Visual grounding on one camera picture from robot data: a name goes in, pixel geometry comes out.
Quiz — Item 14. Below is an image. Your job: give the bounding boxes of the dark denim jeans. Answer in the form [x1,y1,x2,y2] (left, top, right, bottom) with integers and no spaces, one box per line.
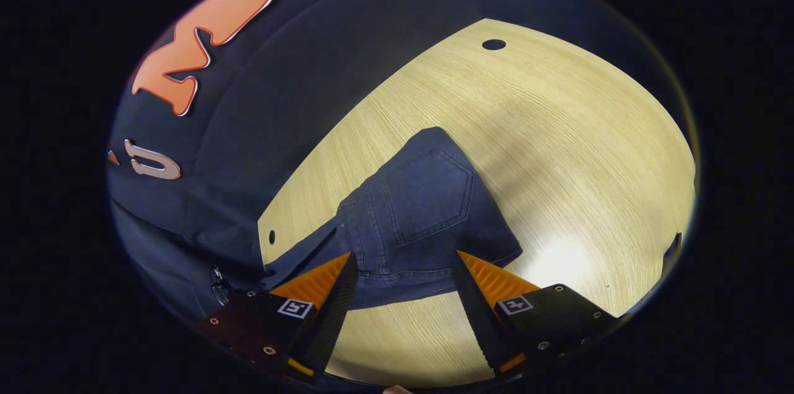
[264,126,524,311]

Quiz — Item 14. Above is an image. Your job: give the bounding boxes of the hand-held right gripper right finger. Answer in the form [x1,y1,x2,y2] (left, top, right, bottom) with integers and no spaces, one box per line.
[451,249,621,377]

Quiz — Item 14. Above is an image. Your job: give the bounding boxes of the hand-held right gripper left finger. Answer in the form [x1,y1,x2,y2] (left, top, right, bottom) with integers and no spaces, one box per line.
[195,250,360,379]

